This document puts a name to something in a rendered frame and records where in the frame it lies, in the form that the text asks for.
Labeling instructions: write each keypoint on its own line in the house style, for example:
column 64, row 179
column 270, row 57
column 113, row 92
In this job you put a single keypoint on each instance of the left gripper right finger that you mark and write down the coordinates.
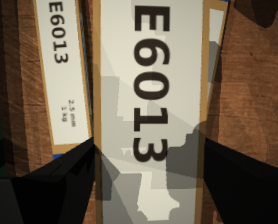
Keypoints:
column 244, row 190

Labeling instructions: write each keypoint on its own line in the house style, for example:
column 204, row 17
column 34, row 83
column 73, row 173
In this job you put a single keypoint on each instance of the tan cardboard box with white label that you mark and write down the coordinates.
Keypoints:
column 150, row 84

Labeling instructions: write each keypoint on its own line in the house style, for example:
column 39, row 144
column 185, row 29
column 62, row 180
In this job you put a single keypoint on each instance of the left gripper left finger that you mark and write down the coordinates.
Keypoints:
column 56, row 193

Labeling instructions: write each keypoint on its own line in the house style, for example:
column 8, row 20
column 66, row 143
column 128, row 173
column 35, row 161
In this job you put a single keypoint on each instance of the white welding electrode pack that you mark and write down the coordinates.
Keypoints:
column 61, row 43
column 218, row 9

